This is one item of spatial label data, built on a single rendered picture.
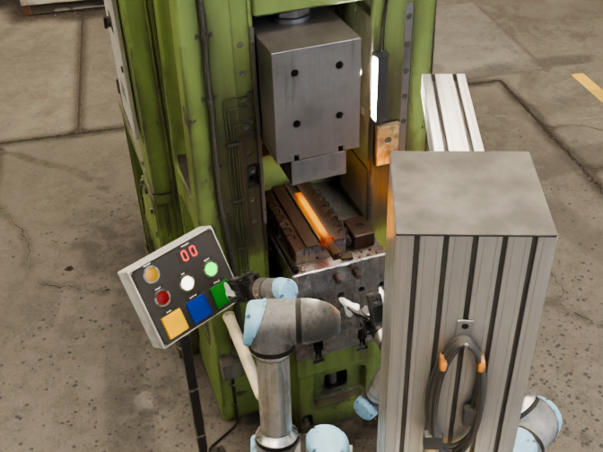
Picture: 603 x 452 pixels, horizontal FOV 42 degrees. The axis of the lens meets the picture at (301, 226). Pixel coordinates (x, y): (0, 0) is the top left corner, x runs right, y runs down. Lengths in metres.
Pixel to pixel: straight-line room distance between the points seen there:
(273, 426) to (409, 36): 1.41
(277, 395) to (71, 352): 2.13
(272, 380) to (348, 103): 1.02
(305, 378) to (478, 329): 1.95
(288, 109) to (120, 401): 1.78
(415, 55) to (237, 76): 0.65
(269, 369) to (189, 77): 1.02
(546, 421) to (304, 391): 1.29
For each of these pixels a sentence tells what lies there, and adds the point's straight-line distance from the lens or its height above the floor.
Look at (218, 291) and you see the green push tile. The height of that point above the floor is 1.03.
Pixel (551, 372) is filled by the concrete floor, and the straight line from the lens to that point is 3.90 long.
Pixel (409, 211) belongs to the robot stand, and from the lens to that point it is 1.27.
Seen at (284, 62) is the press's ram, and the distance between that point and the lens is 2.47.
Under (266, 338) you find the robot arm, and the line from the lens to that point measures 1.95.
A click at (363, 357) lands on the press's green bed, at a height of 0.38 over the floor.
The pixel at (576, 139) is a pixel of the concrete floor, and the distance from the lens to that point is 5.69.
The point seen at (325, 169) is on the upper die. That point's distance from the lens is 2.72.
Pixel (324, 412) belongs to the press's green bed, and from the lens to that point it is 3.47.
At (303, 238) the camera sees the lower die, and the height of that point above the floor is 0.99.
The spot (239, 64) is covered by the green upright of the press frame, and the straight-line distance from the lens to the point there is 2.59.
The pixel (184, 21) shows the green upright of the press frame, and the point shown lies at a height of 1.85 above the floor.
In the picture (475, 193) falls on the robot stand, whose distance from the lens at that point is 1.33.
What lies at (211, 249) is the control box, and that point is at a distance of 2.66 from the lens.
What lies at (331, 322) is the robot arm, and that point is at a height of 1.40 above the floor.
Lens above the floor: 2.77
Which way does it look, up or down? 37 degrees down
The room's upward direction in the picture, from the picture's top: 2 degrees counter-clockwise
